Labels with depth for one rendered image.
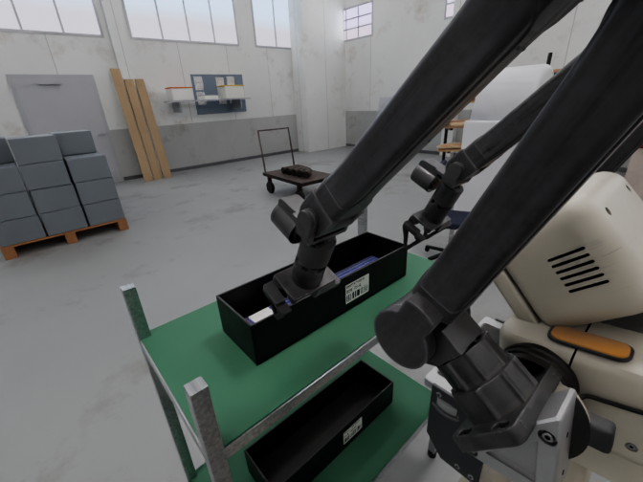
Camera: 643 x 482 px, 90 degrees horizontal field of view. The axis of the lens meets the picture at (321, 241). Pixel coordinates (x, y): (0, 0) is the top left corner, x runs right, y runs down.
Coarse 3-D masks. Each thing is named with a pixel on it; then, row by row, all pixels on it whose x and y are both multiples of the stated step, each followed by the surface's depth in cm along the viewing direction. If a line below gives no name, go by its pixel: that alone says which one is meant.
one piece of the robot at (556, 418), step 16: (560, 400) 31; (544, 416) 31; (560, 416) 29; (544, 432) 30; (560, 432) 29; (512, 448) 34; (528, 448) 33; (544, 448) 31; (560, 448) 30; (496, 464) 36; (512, 464) 35; (528, 464) 33; (544, 464) 31; (560, 464) 31; (512, 480) 35; (528, 480) 33; (544, 480) 32; (560, 480) 32
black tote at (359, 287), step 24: (360, 240) 113; (384, 240) 109; (336, 264) 108; (384, 264) 97; (240, 288) 85; (336, 288) 85; (360, 288) 92; (384, 288) 101; (240, 312) 87; (312, 312) 81; (336, 312) 88; (240, 336) 76; (264, 336) 73; (288, 336) 78; (264, 360) 75
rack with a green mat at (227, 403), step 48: (144, 336) 84; (192, 336) 84; (336, 336) 82; (192, 384) 51; (240, 384) 69; (288, 384) 68; (192, 432) 60; (240, 432) 59; (384, 432) 121; (192, 480) 108; (240, 480) 108; (336, 480) 106
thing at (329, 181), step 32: (480, 0) 24; (512, 0) 22; (544, 0) 21; (576, 0) 23; (448, 32) 27; (480, 32) 25; (512, 32) 23; (448, 64) 27; (480, 64) 26; (416, 96) 30; (448, 96) 28; (384, 128) 34; (416, 128) 31; (352, 160) 39; (384, 160) 36; (320, 192) 44; (352, 192) 41; (320, 224) 46
